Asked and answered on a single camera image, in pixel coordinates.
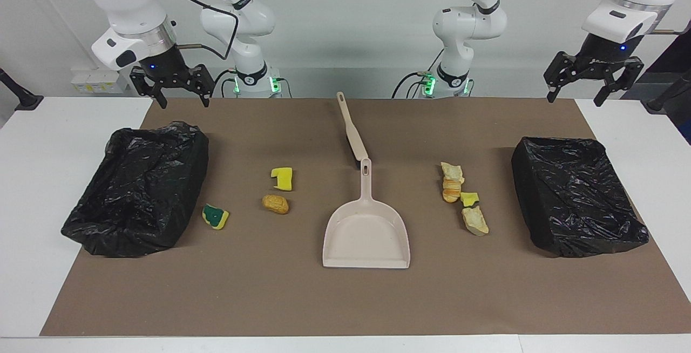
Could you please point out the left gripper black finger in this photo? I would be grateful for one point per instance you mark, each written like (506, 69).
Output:
(629, 71)
(559, 69)

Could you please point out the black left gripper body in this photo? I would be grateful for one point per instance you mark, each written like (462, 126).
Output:
(599, 56)

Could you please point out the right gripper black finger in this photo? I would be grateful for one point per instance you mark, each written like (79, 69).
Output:
(201, 77)
(141, 80)

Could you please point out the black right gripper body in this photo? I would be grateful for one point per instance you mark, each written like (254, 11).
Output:
(164, 67)

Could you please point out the notched yellow sponge piece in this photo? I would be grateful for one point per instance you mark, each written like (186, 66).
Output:
(283, 179)

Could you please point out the green topped yellow sponge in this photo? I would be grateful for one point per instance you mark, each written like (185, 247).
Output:
(215, 218)

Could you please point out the brown potato shaped bread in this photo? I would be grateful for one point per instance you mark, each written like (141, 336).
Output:
(275, 204)

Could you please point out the pale bread chunk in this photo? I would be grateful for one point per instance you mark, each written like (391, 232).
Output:
(451, 170)

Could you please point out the beige brush black bristles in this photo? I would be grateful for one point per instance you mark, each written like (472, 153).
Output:
(350, 123)

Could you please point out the small yellow green sponge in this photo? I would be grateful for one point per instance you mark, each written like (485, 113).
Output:
(469, 199)

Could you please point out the orange striped croissant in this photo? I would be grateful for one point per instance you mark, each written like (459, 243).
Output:
(452, 190)

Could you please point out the tan bread chunk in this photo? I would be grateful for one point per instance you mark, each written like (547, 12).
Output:
(475, 222)

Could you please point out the beige plastic dustpan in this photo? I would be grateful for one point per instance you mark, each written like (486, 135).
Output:
(364, 234)

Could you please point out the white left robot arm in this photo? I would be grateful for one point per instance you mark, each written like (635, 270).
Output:
(469, 24)

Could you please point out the bin with crumpled black bag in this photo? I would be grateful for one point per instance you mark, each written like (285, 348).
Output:
(135, 185)

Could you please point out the bin with smooth black bag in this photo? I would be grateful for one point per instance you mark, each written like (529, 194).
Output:
(577, 196)

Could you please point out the brown table mat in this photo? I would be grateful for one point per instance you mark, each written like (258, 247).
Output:
(345, 299)

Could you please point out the white wall socket box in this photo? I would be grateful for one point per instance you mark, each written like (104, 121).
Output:
(97, 80)

